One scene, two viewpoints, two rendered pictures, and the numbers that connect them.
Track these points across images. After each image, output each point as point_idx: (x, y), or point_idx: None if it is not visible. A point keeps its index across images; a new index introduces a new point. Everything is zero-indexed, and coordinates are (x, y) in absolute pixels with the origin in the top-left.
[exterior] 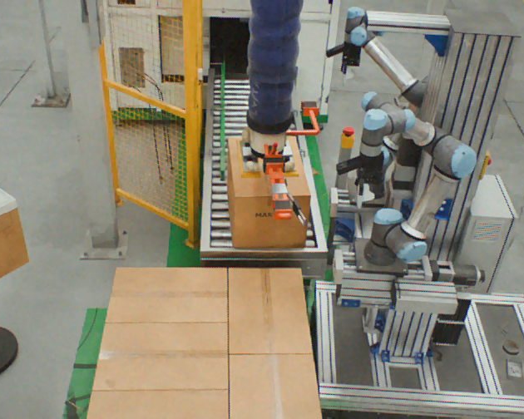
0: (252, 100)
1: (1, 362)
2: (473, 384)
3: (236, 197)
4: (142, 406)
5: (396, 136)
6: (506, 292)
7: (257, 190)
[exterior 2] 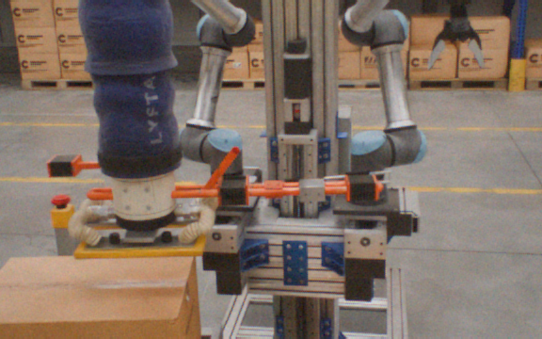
0: (142, 121)
1: None
2: (372, 314)
3: (177, 317)
4: None
5: (213, 110)
6: (205, 294)
7: (166, 296)
